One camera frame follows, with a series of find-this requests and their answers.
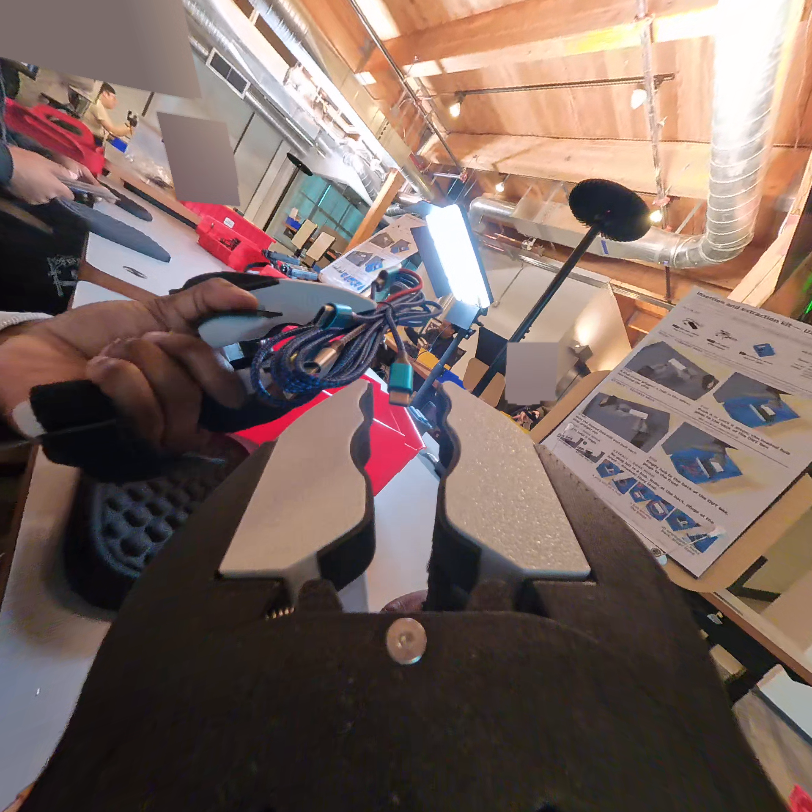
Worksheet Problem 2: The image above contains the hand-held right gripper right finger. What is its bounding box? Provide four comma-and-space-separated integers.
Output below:
425, 381, 593, 611

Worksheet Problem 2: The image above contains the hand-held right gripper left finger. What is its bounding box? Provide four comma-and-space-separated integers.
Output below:
217, 381, 376, 591

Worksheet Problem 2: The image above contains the blue braided usb-c cable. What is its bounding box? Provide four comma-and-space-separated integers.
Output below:
249, 266, 445, 410

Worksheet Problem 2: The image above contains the person's left hand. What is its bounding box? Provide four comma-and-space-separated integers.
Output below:
0, 278, 261, 453

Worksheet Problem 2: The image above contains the printed instruction sheet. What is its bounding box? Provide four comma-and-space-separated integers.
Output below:
319, 214, 427, 294
544, 287, 812, 579

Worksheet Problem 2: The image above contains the red plastic case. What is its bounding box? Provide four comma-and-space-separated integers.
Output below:
181, 202, 283, 274
231, 373, 427, 497

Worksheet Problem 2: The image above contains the cardboard box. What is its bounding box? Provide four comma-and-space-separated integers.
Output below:
462, 357, 508, 407

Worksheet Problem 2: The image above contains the led light panel on stand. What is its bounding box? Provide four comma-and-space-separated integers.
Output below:
409, 202, 497, 413

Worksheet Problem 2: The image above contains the cardboard board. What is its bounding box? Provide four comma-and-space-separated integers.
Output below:
529, 368, 812, 595

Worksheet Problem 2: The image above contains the red carry case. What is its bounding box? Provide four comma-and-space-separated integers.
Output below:
5, 101, 107, 177

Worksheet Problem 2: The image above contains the black round disc on pole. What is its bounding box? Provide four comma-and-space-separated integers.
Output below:
472, 179, 652, 398

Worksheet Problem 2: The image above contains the white box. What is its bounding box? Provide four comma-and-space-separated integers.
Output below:
752, 665, 812, 746

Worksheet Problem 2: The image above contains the red thin cable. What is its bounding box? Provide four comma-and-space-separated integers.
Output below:
374, 268, 427, 307

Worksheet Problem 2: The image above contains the silver air duct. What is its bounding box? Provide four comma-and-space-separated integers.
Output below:
184, 0, 445, 200
468, 0, 797, 269

